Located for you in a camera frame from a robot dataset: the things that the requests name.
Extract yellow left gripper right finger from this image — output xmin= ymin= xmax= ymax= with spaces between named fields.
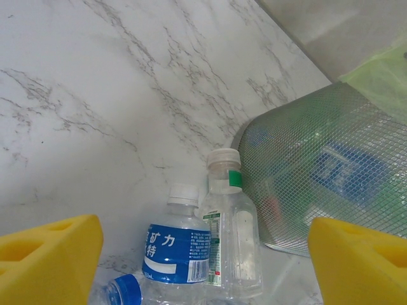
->
xmin=310 ymin=217 xmax=407 ymax=305

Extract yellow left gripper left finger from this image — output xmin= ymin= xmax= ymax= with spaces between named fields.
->
xmin=0 ymin=214 xmax=104 ymax=305

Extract blue cap water bottle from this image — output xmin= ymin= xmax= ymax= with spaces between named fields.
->
xmin=90 ymin=273 xmax=144 ymax=305

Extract blue label bottle white cap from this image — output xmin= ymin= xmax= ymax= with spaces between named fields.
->
xmin=139 ymin=183 xmax=212 ymax=305

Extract grey metal mesh bin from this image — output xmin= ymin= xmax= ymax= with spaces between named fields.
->
xmin=231 ymin=81 xmax=407 ymax=258

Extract green lined trash bin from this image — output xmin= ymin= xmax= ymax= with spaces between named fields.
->
xmin=338 ymin=43 xmax=407 ymax=123

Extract clear bottle green label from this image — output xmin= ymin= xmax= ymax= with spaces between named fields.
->
xmin=202 ymin=148 xmax=264 ymax=300

